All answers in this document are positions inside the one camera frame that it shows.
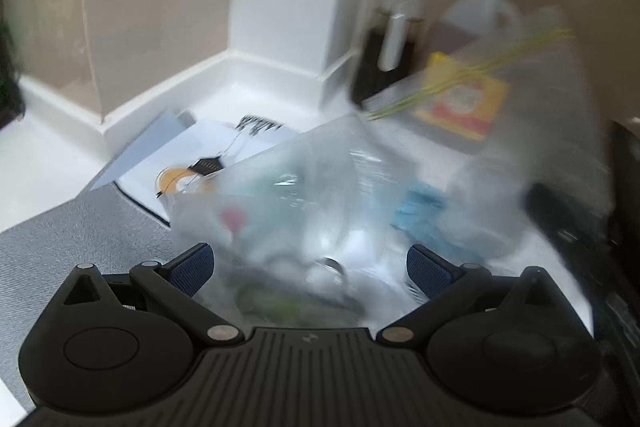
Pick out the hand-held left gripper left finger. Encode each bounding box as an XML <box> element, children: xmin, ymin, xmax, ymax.
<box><xmin>62</xmin><ymin>243</ymin><xmax>245</xmax><ymax>344</ymax></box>

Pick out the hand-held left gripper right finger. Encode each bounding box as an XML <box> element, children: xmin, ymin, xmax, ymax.
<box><xmin>376</xmin><ymin>244</ymin><xmax>576</xmax><ymax>344</ymax></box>

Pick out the blue cloth piece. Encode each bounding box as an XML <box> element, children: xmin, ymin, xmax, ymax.
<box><xmin>390</xmin><ymin>184</ymin><xmax>496</xmax><ymax>258</ymax></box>

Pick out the clear plastic bag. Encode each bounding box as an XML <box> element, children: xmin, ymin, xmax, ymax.
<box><xmin>170</xmin><ymin>4</ymin><xmax>616</xmax><ymax>323</ymax></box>

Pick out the grey mat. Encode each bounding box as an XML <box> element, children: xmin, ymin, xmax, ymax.
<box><xmin>0</xmin><ymin>184</ymin><xmax>173</xmax><ymax>408</ymax></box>

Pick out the white printed card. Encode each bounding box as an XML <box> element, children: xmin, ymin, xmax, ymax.
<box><xmin>117</xmin><ymin>114</ymin><xmax>301</xmax><ymax>225</ymax></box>

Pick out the light blue paper sheet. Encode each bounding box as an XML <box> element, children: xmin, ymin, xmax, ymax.
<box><xmin>90</xmin><ymin>109</ymin><xmax>196</xmax><ymax>192</ymax></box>

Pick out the black stove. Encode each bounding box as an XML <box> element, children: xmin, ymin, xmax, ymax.
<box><xmin>525</xmin><ymin>117</ymin><xmax>640</xmax><ymax>427</ymax></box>

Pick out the cooking wine jug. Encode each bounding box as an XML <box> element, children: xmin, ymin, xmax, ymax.
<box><xmin>410</xmin><ymin>0</ymin><xmax>526</xmax><ymax>152</ymax></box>

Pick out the dark oil bottle white handle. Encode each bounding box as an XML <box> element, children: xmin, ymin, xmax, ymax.
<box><xmin>350</xmin><ymin>0</ymin><xmax>426</xmax><ymax>108</ymax></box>

